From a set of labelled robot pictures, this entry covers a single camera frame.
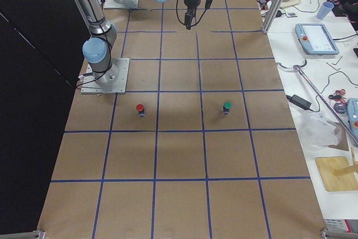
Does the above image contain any green push button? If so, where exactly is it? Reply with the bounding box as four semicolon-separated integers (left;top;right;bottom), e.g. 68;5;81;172
223;101;232;115

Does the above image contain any red push button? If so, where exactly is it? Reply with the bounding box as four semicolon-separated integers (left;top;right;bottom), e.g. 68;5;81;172
136;104;145;117

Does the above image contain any blue teach pendant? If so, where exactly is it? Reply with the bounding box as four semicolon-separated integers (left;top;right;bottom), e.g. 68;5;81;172
295;24;340;55
347;98;358;137

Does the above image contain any black power adapter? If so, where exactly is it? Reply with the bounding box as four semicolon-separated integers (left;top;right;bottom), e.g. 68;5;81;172
289;95;312;110

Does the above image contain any light blue plastic cup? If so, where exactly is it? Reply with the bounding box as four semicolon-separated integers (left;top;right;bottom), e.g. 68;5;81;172
316;1;335;20

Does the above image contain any silver metal cane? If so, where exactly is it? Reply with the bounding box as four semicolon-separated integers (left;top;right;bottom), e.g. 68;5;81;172
276;60;357;145

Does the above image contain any clear plastic bag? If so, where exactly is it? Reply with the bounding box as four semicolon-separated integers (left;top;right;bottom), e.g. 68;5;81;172
298;111;348;151

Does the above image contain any wooden cutting board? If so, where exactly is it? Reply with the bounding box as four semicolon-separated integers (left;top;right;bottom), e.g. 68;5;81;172
315;156;357;192

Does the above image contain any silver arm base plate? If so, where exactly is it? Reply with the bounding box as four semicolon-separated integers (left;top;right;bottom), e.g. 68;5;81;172
80;58;130;94

